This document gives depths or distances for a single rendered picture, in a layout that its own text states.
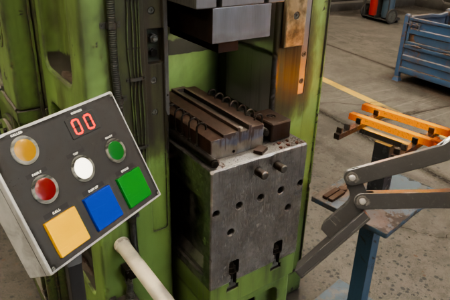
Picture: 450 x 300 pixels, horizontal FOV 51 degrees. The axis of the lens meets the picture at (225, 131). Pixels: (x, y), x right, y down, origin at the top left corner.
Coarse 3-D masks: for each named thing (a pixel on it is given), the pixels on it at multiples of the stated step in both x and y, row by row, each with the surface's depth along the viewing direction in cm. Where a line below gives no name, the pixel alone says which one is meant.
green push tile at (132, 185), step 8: (136, 168) 110; (128, 176) 108; (136, 176) 110; (120, 184) 106; (128, 184) 107; (136, 184) 109; (144, 184) 111; (128, 192) 107; (136, 192) 108; (144, 192) 110; (128, 200) 106; (136, 200) 108
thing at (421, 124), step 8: (368, 104) 179; (384, 112) 173; (392, 112) 172; (400, 120) 169; (408, 120) 167; (416, 120) 166; (424, 128) 164; (440, 128) 160; (448, 128) 160; (448, 136) 158
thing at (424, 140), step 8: (352, 112) 171; (352, 120) 170; (368, 120) 165; (376, 120) 165; (376, 128) 164; (384, 128) 161; (392, 128) 159; (400, 128) 159; (400, 136) 158; (408, 136) 156; (416, 136) 154; (424, 136) 154; (424, 144) 152; (432, 144) 149
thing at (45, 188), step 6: (42, 180) 92; (48, 180) 93; (36, 186) 91; (42, 186) 91; (48, 186) 92; (54, 186) 93; (36, 192) 90; (42, 192) 91; (48, 192) 92; (54, 192) 93; (42, 198) 91; (48, 198) 92
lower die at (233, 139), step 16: (176, 96) 169; (208, 96) 169; (176, 112) 158; (192, 112) 156; (208, 112) 155; (240, 112) 156; (192, 128) 147; (208, 128) 147; (224, 128) 145; (256, 128) 147; (208, 144) 140; (224, 144) 142; (240, 144) 146; (256, 144) 150
